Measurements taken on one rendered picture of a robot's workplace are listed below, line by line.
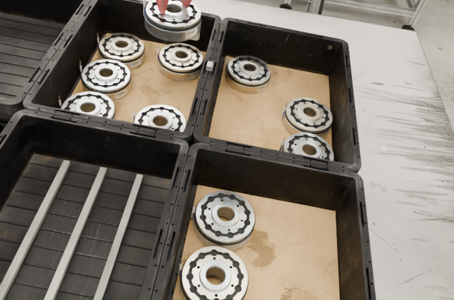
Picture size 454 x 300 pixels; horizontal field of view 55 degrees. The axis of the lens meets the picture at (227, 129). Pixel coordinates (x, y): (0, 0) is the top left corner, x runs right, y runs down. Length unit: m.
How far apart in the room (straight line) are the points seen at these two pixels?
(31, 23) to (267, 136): 0.64
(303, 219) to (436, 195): 0.44
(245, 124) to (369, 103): 0.48
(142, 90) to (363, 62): 0.75
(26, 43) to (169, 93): 0.36
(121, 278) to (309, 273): 0.30
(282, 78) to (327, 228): 0.41
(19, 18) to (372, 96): 0.97
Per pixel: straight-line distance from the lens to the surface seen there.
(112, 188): 0.81
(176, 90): 0.99
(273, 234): 0.79
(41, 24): 1.19
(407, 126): 1.30
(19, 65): 1.07
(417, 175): 1.18
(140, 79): 1.01
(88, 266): 0.74
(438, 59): 3.05
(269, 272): 0.75
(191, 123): 0.78
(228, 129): 0.92
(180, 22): 0.81
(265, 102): 1.00
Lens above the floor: 1.49
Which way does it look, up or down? 46 degrees down
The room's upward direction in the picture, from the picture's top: 11 degrees clockwise
